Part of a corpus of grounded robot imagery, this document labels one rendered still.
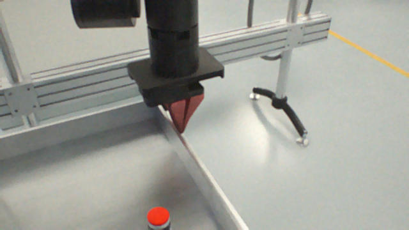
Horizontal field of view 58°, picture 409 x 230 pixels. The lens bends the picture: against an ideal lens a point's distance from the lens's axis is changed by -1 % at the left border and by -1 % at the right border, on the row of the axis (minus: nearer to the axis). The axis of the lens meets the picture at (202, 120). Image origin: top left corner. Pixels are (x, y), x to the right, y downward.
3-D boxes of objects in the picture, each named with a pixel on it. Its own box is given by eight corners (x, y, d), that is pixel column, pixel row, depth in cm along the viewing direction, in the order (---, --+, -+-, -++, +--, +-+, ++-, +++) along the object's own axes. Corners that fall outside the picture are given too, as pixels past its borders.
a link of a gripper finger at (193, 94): (137, 127, 51) (128, 66, 45) (185, 113, 53) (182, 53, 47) (154, 157, 46) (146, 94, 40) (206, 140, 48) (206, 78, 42)
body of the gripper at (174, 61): (127, 76, 45) (119, 19, 41) (202, 59, 49) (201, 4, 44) (144, 103, 41) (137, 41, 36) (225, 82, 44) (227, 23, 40)
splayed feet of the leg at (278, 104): (299, 148, 179) (304, 126, 171) (245, 96, 215) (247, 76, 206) (312, 144, 182) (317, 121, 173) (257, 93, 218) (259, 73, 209)
